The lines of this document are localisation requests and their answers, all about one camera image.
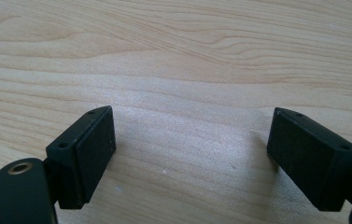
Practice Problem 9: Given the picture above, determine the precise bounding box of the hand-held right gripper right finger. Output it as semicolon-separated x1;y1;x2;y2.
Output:
266;106;352;213

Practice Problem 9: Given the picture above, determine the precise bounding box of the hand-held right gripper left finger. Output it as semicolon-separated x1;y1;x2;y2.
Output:
45;105;118;210

